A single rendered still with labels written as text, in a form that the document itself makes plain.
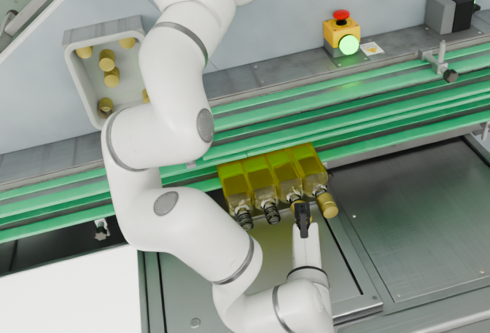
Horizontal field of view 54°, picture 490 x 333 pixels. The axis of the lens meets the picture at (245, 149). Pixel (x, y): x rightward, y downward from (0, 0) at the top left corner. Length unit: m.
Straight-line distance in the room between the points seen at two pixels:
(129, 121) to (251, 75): 0.60
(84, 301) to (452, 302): 0.77
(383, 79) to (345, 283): 0.47
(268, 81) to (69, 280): 0.65
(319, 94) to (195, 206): 0.60
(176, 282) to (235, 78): 0.49
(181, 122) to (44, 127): 0.78
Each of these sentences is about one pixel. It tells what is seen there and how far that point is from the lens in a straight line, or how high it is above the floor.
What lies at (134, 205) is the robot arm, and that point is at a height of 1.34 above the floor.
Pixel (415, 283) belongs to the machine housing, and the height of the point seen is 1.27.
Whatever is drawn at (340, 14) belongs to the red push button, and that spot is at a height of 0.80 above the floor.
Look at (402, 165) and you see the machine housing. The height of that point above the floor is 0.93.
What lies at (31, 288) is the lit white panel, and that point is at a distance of 1.24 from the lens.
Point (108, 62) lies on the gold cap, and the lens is 1.11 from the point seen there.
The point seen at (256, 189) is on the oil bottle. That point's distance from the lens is 1.04.
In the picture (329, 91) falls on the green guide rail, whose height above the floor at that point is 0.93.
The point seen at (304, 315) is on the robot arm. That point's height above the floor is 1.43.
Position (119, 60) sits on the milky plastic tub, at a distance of 1.16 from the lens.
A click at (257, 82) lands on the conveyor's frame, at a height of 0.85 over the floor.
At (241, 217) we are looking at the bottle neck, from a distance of 1.00.
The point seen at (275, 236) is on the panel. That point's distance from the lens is 1.14.
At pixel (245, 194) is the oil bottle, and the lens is 1.03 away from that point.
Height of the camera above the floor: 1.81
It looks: 51 degrees down
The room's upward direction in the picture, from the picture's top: 160 degrees clockwise
